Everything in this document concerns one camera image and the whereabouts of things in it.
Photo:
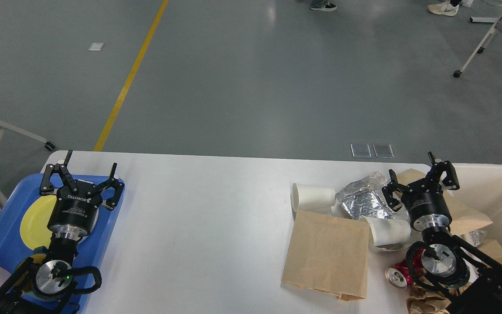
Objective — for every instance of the white sneaker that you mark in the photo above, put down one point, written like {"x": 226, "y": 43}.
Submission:
{"x": 445, "y": 8}

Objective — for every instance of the right floor socket cover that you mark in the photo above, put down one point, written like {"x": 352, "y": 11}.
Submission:
{"x": 383, "y": 150}

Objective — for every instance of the floor socket cover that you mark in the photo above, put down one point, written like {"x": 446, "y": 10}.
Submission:
{"x": 361, "y": 150}
{"x": 383, "y": 150}

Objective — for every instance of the flat brown paper bag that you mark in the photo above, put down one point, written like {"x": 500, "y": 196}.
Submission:
{"x": 328, "y": 254}

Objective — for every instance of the white round plate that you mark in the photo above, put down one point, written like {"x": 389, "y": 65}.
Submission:
{"x": 93, "y": 220}

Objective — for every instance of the crumpled brown paper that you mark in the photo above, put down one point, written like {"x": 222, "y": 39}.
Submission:
{"x": 422, "y": 301}

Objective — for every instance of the brown paper inside bin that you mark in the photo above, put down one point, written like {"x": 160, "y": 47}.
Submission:
{"x": 492, "y": 248}

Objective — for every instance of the crushed red soda can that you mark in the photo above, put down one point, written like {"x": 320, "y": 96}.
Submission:
{"x": 399, "y": 276}

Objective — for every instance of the brown paper bag on bin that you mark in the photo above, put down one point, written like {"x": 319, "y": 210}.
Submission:
{"x": 464, "y": 218}

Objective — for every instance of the dark green mug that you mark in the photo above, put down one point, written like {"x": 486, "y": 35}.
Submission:
{"x": 27, "y": 281}

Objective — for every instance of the crumpled silver foil bag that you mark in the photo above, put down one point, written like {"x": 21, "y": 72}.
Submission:
{"x": 365, "y": 198}

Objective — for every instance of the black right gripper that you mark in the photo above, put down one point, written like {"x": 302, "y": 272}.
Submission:
{"x": 424, "y": 202}

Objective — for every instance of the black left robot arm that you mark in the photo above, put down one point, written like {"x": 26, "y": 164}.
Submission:
{"x": 57, "y": 276}

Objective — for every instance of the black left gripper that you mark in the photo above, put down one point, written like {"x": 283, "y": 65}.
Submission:
{"x": 74, "y": 212}

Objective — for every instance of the upright-lying white paper cup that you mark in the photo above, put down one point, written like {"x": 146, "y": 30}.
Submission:
{"x": 312, "y": 198}

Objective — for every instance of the black sneaker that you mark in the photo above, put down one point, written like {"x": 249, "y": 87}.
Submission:
{"x": 322, "y": 5}

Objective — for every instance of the left floor socket cover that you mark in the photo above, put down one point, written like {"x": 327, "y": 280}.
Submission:
{"x": 361, "y": 150}

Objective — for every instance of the yellow plastic plate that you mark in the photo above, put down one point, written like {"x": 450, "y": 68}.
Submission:
{"x": 33, "y": 226}

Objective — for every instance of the crushed white paper cup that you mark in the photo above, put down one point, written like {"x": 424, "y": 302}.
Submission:
{"x": 387, "y": 231}

